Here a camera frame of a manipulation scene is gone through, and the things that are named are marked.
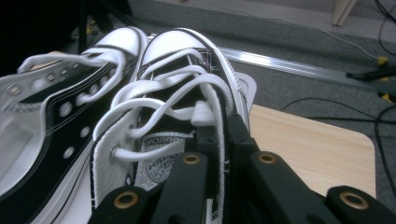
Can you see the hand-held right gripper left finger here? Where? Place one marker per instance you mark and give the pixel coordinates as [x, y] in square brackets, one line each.
[208, 140]

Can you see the black stand pole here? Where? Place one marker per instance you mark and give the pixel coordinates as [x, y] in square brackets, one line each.
[83, 28]

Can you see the aluminium floor rail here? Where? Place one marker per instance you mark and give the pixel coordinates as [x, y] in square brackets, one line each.
[280, 64]

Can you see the black canvas sneaker white laces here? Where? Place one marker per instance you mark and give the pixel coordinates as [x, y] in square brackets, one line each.
[169, 46]
[49, 152]

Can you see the black stand foot yellow tape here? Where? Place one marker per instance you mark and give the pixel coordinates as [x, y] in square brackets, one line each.
[370, 74]

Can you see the light wooden furniture leg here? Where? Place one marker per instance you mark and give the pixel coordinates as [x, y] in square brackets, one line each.
[344, 11]

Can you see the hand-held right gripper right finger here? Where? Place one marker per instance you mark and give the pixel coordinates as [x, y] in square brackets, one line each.
[243, 137]

